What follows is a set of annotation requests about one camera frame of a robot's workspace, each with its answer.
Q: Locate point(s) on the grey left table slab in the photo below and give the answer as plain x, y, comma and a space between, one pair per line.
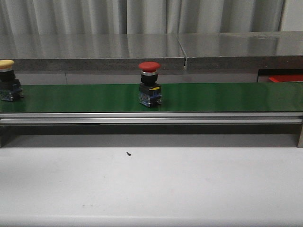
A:
90, 52

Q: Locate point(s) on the grey right table slab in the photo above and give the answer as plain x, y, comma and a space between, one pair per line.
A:
243, 51

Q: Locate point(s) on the right conveyor support leg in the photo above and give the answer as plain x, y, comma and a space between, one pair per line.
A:
299, 142

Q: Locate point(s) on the red plastic tray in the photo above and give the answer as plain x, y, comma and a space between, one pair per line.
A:
286, 78

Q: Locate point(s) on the green conveyor belt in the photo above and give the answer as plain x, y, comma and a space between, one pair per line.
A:
182, 97

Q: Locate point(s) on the grey pleated curtain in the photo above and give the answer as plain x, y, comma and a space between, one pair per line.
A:
24, 17

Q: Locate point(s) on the grey table slab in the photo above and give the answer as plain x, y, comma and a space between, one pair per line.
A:
90, 52
243, 51

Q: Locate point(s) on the aluminium conveyor frame rail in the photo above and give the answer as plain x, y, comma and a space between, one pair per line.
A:
152, 118

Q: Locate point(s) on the yellow mushroom push button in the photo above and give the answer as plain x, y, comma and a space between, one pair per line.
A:
10, 86

